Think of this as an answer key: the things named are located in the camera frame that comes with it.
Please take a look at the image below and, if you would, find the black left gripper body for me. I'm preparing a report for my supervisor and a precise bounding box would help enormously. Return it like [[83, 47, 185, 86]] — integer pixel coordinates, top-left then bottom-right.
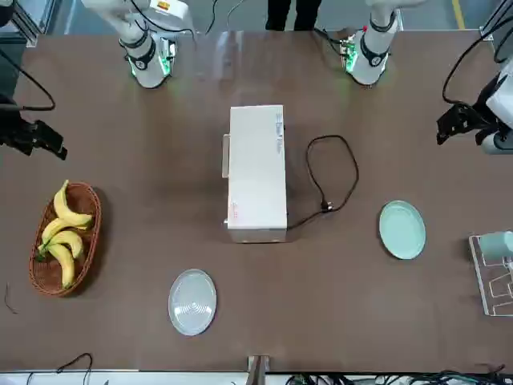
[[467, 78, 504, 148]]

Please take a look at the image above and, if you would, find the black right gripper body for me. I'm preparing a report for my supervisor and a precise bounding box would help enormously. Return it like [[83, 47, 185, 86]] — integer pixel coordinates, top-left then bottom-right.
[[0, 115, 40, 156]]

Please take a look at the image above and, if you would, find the white oven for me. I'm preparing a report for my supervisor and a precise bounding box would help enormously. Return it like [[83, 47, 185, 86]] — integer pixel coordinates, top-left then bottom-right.
[[221, 104, 289, 245]]

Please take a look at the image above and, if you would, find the brown wicker basket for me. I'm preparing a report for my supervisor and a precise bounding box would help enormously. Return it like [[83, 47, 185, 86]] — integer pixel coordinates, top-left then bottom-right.
[[28, 181, 103, 298]]

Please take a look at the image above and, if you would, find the yellow banana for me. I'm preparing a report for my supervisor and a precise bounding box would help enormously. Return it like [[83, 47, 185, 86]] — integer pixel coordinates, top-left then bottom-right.
[[38, 229, 85, 260], [53, 179, 95, 228], [42, 242, 76, 290], [41, 217, 89, 246]]

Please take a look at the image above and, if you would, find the green round plate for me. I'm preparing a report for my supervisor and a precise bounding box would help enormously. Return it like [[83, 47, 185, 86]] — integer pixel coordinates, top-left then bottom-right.
[[378, 200, 427, 261]]

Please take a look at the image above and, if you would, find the pale green cup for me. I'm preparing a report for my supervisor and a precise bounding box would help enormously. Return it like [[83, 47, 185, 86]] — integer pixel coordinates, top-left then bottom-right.
[[479, 230, 513, 262]]

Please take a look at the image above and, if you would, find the green circuit board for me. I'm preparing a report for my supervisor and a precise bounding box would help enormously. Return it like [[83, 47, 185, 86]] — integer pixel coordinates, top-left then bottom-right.
[[339, 38, 358, 68]]

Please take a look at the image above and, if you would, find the clear acrylic rack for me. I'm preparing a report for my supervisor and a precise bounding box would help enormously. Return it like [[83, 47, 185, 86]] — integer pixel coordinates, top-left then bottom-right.
[[468, 233, 513, 318]]

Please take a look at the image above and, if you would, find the person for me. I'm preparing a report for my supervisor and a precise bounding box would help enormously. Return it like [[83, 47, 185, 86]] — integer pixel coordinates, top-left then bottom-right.
[[265, 0, 324, 33]]

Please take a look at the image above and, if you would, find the grey round plate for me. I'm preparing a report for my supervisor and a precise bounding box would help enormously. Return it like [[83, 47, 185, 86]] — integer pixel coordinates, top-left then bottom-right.
[[168, 268, 218, 337]]

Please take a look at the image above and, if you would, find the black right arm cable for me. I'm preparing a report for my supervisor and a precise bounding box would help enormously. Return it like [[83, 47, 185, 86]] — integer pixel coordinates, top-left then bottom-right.
[[0, 50, 56, 112]]

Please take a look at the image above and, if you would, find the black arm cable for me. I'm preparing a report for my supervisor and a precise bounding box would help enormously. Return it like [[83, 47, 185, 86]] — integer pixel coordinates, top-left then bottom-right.
[[0, 50, 56, 112], [442, 15, 513, 106]]

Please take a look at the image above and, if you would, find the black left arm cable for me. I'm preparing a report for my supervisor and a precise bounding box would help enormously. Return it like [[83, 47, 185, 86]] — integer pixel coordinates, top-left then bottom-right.
[[442, 15, 513, 106]]

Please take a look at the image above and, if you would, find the aluminium frame profile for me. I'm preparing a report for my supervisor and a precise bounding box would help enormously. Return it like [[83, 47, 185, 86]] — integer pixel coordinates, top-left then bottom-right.
[[10, 0, 55, 48], [478, 14, 513, 43]]

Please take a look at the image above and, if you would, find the black oven power cable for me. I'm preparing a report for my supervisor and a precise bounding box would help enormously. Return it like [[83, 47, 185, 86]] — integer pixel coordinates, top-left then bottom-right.
[[285, 134, 360, 232]]

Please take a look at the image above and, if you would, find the thin dark cable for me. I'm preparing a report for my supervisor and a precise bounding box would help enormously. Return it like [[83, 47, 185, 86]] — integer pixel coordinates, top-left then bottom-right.
[[188, 0, 248, 45]]

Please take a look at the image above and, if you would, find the thin black cable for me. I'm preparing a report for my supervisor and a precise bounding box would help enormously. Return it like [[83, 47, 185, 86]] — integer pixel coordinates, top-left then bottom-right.
[[23, 352, 95, 385]]

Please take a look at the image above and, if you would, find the black cable bundle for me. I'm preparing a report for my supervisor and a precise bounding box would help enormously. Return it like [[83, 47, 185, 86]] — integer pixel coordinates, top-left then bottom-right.
[[286, 362, 513, 385]]

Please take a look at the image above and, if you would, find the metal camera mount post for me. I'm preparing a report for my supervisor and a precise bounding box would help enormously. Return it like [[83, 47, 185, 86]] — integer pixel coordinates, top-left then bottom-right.
[[247, 354, 271, 385]]

